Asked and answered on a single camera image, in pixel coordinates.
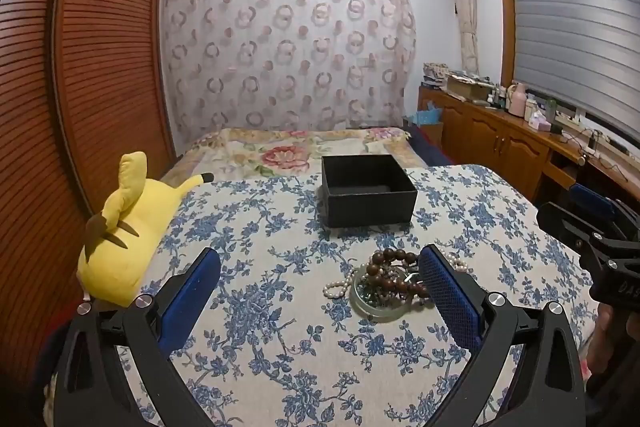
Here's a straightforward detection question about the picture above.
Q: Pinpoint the wooden cabinet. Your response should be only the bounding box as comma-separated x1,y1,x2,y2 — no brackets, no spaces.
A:
417,86,640,208

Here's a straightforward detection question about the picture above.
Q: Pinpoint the circle patterned sheer curtain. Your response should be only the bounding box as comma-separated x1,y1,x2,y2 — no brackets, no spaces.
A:
160,0,417,152

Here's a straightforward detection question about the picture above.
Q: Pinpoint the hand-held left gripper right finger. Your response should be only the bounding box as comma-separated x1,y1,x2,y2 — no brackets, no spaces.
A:
417,244,588,427

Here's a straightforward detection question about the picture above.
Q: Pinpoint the dark blue blanket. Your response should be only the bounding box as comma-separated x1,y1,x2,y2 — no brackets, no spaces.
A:
407,127,453,168

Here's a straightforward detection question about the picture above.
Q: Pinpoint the pink thermos jug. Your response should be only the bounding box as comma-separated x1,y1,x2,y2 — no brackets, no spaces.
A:
507,82,529,118

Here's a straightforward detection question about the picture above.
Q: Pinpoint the brown cardboard box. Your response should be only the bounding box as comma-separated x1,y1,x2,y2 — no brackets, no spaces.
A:
445,74,493,102

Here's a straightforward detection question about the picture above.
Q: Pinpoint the person's right hand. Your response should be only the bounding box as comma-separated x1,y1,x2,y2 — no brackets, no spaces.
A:
589,307,621,370

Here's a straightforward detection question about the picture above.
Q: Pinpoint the white pearl bracelet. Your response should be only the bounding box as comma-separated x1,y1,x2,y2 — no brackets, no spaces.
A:
322,256,472,301

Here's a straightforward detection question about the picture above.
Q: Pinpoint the stack of folded fabrics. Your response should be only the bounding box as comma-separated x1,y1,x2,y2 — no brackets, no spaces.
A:
422,63,451,88

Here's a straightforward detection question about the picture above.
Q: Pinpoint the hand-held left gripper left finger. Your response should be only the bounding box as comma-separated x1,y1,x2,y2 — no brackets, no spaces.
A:
52,248,222,427

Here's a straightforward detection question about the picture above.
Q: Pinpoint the brown wooden bead bracelet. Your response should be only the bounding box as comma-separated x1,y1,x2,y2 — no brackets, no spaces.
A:
366,248,432,300

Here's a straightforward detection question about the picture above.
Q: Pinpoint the pink floral blanket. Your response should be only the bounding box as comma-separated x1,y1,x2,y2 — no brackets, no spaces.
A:
172,127,431,182

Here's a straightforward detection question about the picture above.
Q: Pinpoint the black cardboard box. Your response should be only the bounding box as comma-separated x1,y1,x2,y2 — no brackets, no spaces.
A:
320,154,418,229

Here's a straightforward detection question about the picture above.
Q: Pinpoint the light blue bag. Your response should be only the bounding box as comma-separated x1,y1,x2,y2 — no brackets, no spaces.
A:
415,104,445,144

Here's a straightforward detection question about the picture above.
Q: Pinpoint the grey window blind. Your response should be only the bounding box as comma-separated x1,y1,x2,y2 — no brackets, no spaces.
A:
505,0,640,120

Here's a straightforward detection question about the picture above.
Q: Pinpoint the black cable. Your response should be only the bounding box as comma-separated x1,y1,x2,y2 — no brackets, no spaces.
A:
562,129,621,168

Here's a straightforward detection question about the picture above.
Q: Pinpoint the wooden louvred wardrobe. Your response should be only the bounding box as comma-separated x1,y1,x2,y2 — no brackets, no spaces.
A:
0,0,176,388

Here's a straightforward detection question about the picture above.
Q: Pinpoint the beige window curtain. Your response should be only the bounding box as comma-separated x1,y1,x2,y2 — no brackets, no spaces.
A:
444,0,481,75

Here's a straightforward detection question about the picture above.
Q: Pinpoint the yellow plush toy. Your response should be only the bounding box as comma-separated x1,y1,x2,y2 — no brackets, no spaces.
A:
76,152,215,308

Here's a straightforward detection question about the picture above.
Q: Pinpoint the pale green jade bangle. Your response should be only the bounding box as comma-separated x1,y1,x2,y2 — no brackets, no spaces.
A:
348,267,432,322

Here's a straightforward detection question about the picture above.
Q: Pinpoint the blue floral tablecloth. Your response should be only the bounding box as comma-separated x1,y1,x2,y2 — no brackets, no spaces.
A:
45,163,601,427

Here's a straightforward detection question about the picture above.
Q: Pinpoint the small grey bead bracelet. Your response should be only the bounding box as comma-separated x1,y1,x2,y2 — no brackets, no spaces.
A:
356,274,418,308

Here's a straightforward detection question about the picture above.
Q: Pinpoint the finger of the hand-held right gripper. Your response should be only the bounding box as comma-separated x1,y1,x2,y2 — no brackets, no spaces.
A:
536,202,608,258
569,183,640,230

